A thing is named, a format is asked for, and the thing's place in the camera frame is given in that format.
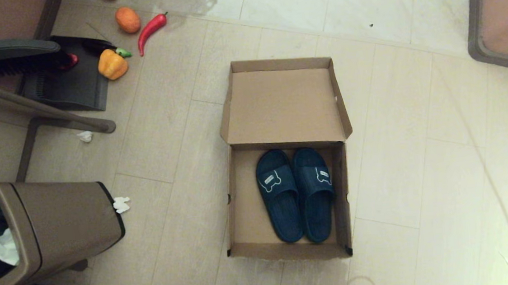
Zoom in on yellow bell pepper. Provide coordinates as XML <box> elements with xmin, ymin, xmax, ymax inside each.
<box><xmin>96</xmin><ymin>47</ymin><xmax>134</xmax><ymax>82</ymax></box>

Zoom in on brown plastic trash bin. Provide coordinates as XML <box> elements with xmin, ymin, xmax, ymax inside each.
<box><xmin>0</xmin><ymin>173</ymin><xmax>130</xmax><ymax>285</ymax></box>

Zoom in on red chili pepper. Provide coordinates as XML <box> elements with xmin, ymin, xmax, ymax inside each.
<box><xmin>136</xmin><ymin>12</ymin><xmax>171</xmax><ymax>57</ymax></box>

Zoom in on brown cardboard shoe box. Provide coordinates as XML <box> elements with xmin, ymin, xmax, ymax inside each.
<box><xmin>212</xmin><ymin>53</ymin><xmax>363</xmax><ymax>267</ymax></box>

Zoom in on orange fruit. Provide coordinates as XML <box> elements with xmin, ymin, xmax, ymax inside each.
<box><xmin>115</xmin><ymin>6</ymin><xmax>142</xmax><ymax>35</ymax></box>

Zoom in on black broom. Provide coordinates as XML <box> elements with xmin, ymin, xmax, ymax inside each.
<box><xmin>0</xmin><ymin>15</ymin><xmax>72</xmax><ymax>79</ymax></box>

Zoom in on small red fruit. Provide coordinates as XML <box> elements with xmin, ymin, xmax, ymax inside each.
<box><xmin>60</xmin><ymin>53</ymin><xmax>80</xmax><ymax>70</ymax></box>

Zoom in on black dustpan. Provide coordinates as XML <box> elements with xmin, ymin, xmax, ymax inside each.
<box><xmin>15</xmin><ymin>31</ymin><xmax>120</xmax><ymax>118</ymax></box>

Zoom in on dark blue slipper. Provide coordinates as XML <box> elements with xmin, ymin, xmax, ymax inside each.
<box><xmin>254</xmin><ymin>147</ymin><xmax>305</xmax><ymax>246</ymax></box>
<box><xmin>292</xmin><ymin>145</ymin><xmax>339</xmax><ymax>244</ymax></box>

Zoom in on brown metal furniture frame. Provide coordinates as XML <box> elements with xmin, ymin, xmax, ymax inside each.
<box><xmin>0</xmin><ymin>63</ymin><xmax>120</xmax><ymax>185</ymax></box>

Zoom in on dark eggplant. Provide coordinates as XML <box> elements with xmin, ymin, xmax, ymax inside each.
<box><xmin>81</xmin><ymin>37</ymin><xmax>117</xmax><ymax>57</ymax></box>

